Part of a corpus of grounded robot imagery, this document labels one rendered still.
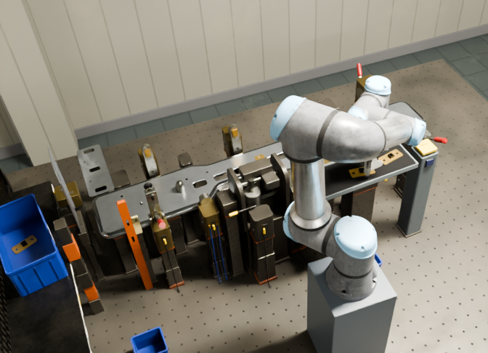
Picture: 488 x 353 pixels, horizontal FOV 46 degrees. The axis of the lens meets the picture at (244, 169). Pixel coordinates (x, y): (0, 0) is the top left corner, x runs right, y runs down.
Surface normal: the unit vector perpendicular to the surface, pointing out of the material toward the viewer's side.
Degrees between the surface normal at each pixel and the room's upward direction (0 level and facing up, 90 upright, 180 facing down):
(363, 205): 90
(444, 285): 0
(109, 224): 0
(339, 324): 90
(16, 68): 90
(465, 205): 0
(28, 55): 90
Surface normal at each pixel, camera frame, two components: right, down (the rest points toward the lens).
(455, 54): -0.07, -0.71
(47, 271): 0.50, 0.58
